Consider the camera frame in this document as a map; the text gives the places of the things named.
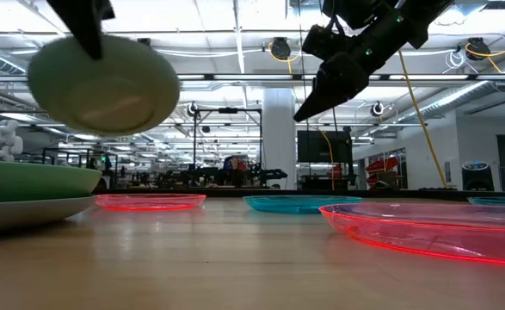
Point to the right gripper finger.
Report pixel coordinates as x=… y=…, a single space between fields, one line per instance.
x=321 y=99

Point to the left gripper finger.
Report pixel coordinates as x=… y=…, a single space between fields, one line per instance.
x=84 y=21

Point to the pale green plastic plate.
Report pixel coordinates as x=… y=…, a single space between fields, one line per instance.
x=118 y=94

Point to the teal translucent plastic plate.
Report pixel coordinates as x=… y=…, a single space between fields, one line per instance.
x=299 y=204
x=501 y=201

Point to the pink translucent plastic plate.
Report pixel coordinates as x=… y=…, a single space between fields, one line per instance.
x=149 y=201
x=428 y=232

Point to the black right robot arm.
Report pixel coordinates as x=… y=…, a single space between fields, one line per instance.
x=355 y=10

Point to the black background robot arm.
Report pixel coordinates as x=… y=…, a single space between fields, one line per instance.
x=271 y=174
x=187 y=177

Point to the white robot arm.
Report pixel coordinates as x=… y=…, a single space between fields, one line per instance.
x=4 y=142

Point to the black monitor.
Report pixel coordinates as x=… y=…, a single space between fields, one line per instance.
x=321 y=146

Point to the small black ceiling reel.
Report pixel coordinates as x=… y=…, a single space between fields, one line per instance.
x=377 y=108
x=192 y=109

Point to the white pillar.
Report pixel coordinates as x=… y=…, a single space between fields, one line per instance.
x=278 y=138

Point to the long ceiling light strip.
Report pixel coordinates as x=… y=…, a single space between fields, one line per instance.
x=252 y=77

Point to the red stacked objects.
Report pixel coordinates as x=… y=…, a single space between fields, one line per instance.
x=381 y=165

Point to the red object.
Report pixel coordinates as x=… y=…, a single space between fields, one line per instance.
x=242 y=165

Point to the person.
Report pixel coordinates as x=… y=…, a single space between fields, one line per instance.
x=234 y=172

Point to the black round bin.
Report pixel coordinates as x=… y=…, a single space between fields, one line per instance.
x=478 y=176

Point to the large grey plate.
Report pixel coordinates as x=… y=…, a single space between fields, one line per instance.
x=20 y=215

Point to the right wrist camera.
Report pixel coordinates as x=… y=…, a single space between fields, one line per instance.
x=321 y=41

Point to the silver ventilation duct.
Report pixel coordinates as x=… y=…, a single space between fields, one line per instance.
x=450 y=101

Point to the black rig frame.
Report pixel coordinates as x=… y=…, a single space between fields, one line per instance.
x=228 y=110

